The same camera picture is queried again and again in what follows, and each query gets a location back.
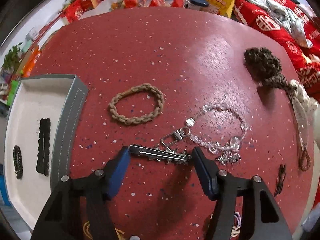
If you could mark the jar with dark lid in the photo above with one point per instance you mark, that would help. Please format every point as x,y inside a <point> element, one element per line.
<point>199,5</point>

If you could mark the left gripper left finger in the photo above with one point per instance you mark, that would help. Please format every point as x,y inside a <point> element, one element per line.
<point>114,173</point>

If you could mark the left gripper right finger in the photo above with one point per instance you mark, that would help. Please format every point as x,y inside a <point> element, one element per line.
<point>206,171</point>

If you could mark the black scalloped snap hair clip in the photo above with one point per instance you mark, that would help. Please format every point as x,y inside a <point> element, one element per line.
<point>42,165</point>

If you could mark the red patterned bedding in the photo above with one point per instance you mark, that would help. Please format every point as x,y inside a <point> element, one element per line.
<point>287,24</point>

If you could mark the cream leather chair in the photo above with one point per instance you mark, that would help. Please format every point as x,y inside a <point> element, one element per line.
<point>311,220</point>

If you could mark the orange gift box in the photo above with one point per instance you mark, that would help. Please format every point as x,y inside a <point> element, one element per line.
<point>34,54</point>

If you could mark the potted green plant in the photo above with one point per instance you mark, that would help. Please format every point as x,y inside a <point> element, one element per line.
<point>12,59</point>

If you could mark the silver star hair clip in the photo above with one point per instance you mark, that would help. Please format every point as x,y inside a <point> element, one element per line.
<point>157,154</point>

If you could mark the yellow carton box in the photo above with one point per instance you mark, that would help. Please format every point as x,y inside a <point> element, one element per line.
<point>221,7</point>

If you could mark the grey white jewelry tray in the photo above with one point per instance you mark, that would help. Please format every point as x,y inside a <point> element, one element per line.
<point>61,99</point>

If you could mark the white polka dot scrunchie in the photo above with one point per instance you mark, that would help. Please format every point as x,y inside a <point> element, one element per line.
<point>309,104</point>

